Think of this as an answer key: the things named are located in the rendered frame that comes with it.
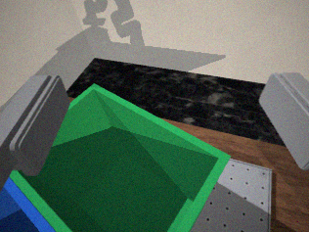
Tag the blue bin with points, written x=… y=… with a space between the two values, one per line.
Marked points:
x=18 y=214

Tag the grey flat base plate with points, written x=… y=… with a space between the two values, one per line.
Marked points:
x=239 y=202

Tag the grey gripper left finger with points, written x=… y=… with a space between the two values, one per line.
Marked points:
x=29 y=125

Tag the green open bin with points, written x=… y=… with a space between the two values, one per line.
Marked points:
x=115 y=167

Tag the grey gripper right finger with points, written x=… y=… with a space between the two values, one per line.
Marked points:
x=285 y=100

